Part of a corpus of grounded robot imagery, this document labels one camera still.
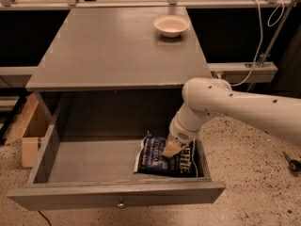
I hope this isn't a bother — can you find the grey wall rail shelf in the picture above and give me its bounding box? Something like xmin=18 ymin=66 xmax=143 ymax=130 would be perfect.
xmin=208 ymin=62 xmax=277 ymax=84

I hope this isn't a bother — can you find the black floor cable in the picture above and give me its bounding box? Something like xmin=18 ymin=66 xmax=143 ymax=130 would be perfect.
xmin=38 ymin=210 xmax=53 ymax=226

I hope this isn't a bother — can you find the white cable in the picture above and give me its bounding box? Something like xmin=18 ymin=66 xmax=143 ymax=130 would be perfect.
xmin=214 ymin=0 xmax=301 ymax=88

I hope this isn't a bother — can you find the grey open drawer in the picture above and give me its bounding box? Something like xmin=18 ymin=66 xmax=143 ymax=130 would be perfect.
xmin=8 ymin=93 xmax=225 ymax=211

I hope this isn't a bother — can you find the blue chip bag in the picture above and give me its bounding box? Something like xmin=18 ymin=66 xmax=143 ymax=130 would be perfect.
xmin=134 ymin=133 xmax=198 ymax=178

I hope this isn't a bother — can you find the white paper bowl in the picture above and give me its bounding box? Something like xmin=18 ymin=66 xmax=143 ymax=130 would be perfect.
xmin=153 ymin=15 xmax=190 ymax=38

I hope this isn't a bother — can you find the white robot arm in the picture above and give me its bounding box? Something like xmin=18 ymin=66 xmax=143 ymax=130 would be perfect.
xmin=163 ymin=77 xmax=301 ymax=157

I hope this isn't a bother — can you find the metal support rod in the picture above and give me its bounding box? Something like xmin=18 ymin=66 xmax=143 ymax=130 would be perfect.
xmin=244 ymin=0 xmax=296 ymax=90

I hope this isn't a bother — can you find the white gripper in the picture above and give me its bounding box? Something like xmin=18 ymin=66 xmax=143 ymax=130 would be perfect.
xmin=163 ymin=113 xmax=198 ymax=158

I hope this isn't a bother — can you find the round metal drawer knob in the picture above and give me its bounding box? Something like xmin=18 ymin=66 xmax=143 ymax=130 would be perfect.
xmin=117 ymin=198 xmax=126 ymax=209

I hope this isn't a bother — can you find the black caster wheel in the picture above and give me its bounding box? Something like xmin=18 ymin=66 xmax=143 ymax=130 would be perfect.
xmin=283 ymin=153 xmax=301 ymax=172

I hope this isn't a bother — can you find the wooden block stand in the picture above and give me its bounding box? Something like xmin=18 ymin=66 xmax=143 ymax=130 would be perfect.
xmin=5 ymin=93 xmax=49 ymax=168

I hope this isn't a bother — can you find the grey cabinet counter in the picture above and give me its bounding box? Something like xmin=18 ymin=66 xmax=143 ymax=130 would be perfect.
xmin=25 ymin=6 xmax=216 ymax=121

